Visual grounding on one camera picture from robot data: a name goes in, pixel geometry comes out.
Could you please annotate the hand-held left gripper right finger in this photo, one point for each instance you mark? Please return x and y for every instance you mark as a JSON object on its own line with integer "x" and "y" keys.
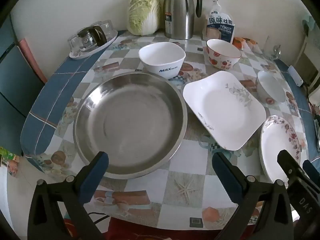
{"x": 225, "y": 175}

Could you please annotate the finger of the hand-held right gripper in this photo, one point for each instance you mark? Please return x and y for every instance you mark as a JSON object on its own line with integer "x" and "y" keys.
{"x": 292, "y": 170}
{"x": 311, "y": 168}

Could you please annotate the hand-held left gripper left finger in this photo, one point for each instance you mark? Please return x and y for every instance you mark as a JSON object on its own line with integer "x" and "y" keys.
{"x": 92, "y": 177}

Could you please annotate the round pink floral plate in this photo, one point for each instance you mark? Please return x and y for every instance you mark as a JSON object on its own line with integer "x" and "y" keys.
{"x": 272, "y": 142}

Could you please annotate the large stainless steel basin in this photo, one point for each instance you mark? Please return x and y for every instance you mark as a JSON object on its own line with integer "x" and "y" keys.
{"x": 130, "y": 120}

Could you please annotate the white square floral plate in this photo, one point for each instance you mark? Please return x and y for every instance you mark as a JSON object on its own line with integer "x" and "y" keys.
{"x": 220, "y": 105}

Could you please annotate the red fruit print bowl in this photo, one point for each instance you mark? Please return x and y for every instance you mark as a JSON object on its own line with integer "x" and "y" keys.
{"x": 222, "y": 57}

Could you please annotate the white square bowl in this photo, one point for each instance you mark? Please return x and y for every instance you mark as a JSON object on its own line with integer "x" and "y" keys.
{"x": 162, "y": 55}

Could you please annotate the colourful printed packet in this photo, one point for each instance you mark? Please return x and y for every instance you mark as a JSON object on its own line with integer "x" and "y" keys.
{"x": 11, "y": 163}

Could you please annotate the small white bowl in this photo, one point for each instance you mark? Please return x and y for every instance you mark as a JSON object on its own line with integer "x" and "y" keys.
{"x": 271, "y": 87}

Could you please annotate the white power adapter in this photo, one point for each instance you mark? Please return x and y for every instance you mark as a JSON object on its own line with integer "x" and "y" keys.
{"x": 295, "y": 76}

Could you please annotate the clear wine glass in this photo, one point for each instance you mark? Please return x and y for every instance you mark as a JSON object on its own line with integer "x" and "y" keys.
{"x": 276, "y": 52}

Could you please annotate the blue cabinet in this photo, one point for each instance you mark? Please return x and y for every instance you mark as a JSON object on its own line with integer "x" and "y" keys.
{"x": 15, "y": 80}

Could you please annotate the tall clear drinking glass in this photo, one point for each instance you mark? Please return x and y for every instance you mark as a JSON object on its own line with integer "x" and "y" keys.
{"x": 267, "y": 45}

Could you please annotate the pink board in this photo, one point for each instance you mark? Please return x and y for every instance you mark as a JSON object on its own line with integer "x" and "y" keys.
{"x": 31, "y": 57}

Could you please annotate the upturned clear glass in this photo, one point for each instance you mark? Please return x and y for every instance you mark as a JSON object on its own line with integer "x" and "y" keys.
{"x": 107, "y": 27}
{"x": 73, "y": 43}
{"x": 96, "y": 25}

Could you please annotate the white oval tray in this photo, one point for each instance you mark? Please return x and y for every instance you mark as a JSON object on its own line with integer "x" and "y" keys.
{"x": 110, "y": 40}

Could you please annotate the glass pitcher with dark lid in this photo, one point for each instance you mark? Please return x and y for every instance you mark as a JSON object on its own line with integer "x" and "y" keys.
{"x": 91, "y": 36}

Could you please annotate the bag of toast bread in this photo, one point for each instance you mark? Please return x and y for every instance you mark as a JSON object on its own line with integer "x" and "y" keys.
{"x": 220, "y": 22}

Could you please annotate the stainless steel thermos jug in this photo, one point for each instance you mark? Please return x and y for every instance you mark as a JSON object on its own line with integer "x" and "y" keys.
{"x": 178, "y": 12}

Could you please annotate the napa cabbage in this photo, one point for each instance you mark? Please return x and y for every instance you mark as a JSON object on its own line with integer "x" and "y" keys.
{"x": 143, "y": 12}

